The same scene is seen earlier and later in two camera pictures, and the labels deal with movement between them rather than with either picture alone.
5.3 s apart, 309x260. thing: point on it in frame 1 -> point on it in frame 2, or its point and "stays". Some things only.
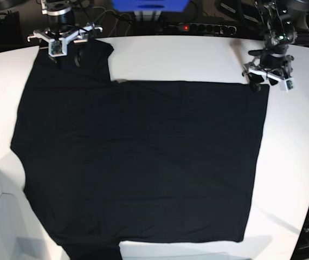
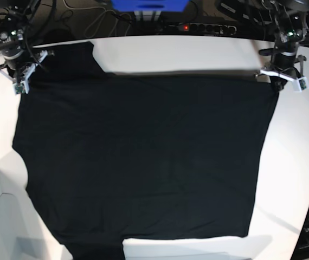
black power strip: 205,28 stays
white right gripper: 282,73 -> 277,83
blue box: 150,5 stays
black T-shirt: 103,162 stays
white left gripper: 58,44 -> 20,85
